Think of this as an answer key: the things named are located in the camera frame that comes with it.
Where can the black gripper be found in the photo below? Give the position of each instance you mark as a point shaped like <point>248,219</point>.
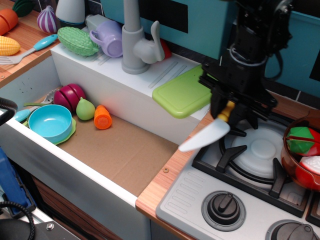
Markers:
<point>238,81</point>

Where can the toy knife yellow handle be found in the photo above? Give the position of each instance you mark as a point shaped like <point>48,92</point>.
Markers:
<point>212,132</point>

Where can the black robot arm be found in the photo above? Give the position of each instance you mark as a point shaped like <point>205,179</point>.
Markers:
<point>263,30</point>

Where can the green plastic cutting board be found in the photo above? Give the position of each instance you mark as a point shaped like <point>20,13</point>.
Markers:
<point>183,95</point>

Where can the white burner disc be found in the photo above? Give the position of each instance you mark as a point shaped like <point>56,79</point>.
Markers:
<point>263,145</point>

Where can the red toy behind faucet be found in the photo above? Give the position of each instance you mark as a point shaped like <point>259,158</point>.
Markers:
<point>166,49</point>

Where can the green red toy vegetable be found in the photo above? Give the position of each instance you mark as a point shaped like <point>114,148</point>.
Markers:
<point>303,141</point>

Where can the brown transparent toy pot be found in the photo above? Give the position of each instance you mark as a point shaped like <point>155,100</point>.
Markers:
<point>291,160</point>

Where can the red white toy tomato slice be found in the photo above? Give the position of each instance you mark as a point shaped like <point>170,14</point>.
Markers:
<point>308,172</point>

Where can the black stove grate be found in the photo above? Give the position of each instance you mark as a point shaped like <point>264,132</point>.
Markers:
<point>217,161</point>

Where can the black stove knob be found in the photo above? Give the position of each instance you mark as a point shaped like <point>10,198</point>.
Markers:
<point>291,230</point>
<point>223,211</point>

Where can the grey toy faucet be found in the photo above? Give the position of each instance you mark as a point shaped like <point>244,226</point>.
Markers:
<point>138,53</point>

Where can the brown cardboard sink liner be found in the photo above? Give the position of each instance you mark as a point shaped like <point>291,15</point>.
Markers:
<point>123,157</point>

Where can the orange toy carrot piece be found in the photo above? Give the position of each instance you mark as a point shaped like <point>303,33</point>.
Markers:
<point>102,118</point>

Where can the purple plastic cup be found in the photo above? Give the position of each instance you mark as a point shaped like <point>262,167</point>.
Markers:
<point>108,35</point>

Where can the green toy pear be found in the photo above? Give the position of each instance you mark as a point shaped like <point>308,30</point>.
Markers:
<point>85,110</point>

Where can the magenta toy red onion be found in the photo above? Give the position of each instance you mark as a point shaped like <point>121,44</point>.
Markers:
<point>69,96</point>

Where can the green toy bitter gourd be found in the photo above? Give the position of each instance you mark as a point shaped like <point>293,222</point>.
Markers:
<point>77,41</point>

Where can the blue plastic bowl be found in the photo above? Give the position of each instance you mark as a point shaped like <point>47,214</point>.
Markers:
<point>51,110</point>

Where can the white cone toy container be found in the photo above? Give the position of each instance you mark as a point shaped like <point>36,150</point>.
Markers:
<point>71,11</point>

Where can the purple striped toy onion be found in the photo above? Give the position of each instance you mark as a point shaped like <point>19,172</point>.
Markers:
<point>46,20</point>

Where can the green plastic plate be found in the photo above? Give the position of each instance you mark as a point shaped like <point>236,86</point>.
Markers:
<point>55,130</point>

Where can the yellow toy corn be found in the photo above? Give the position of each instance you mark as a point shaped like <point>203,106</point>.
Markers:
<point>8,46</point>

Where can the blue box lower left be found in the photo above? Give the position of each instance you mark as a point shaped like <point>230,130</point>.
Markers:
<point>12,186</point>

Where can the orange toy carrot with leaves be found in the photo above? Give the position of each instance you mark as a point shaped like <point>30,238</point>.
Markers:
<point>9,17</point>

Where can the grey fork blue handle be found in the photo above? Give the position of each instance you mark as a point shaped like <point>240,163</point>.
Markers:
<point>23,114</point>

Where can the grey spatula blue handle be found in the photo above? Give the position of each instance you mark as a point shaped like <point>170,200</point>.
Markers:
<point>42,44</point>

